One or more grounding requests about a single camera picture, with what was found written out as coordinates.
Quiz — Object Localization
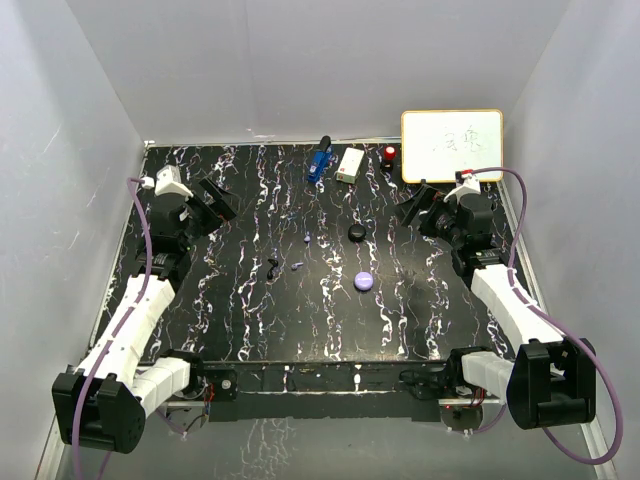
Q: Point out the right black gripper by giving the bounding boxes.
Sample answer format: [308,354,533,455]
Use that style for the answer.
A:
[392,185,465,248]

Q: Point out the black earbud charging case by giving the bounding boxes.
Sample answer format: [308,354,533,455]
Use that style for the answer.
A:
[347,224,367,243]

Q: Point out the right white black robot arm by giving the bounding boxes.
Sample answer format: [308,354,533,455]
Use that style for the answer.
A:
[396,178,596,430]

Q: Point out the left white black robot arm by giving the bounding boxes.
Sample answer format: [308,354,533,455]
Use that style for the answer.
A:
[52,169,236,453]

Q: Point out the purple earbud charging case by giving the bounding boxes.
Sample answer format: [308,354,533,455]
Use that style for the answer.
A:
[353,271,374,292]

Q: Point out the red emergency button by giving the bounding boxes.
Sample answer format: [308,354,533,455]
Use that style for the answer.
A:
[381,145,397,171]

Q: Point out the white small box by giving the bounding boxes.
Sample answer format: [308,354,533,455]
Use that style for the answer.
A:
[335,147,364,184]

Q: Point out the blue stapler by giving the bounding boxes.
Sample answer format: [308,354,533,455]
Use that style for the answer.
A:
[307,135,333,184]

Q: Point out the black front base bar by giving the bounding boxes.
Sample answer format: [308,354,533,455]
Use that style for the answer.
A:
[197,361,454,422]

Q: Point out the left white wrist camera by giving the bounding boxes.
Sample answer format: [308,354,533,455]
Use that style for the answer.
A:
[141,165,194,199]

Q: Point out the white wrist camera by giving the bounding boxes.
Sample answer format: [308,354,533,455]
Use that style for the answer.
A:
[141,165,194,199]
[444,170,481,204]

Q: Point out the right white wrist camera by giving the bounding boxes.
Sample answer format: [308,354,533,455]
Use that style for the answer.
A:
[444,170,481,204]

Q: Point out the white board yellow frame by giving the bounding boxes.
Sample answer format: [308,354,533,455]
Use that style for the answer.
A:
[401,109,504,184]

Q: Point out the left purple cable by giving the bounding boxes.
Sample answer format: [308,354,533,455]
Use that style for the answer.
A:
[71,177,154,480]

